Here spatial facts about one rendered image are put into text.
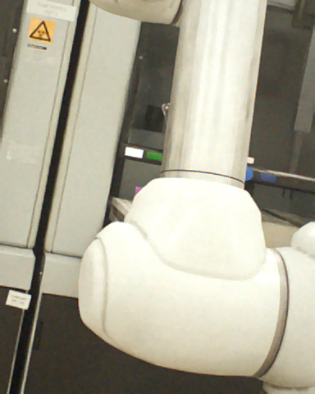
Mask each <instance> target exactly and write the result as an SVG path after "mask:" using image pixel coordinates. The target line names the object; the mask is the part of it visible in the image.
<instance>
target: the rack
mask: <svg viewBox="0 0 315 394"><path fill-rule="evenodd" d="M132 204H133V201H130V200H126V199H117V198H113V199H112V206H111V212H109V216H108V217H109V219H111V220H112V222H123V223H125V222H126V219H127V216H128V214H129V212H130V208H131V206H132Z"/></svg>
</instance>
